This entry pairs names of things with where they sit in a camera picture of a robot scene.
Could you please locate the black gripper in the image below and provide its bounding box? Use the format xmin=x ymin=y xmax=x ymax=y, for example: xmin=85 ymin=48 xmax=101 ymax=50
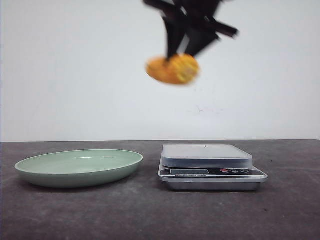
xmin=142 ymin=0 xmax=239 ymax=62

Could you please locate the yellow corn cob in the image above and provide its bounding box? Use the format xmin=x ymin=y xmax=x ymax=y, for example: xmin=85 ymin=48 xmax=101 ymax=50
xmin=145 ymin=53 xmax=200 ymax=85

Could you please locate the silver digital kitchen scale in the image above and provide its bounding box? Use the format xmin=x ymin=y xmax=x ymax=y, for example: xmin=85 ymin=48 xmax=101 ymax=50
xmin=158 ymin=144 xmax=268 ymax=191

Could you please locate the light green plate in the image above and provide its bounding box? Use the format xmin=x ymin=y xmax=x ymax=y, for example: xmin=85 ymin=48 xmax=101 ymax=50
xmin=14 ymin=149 xmax=144 ymax=188

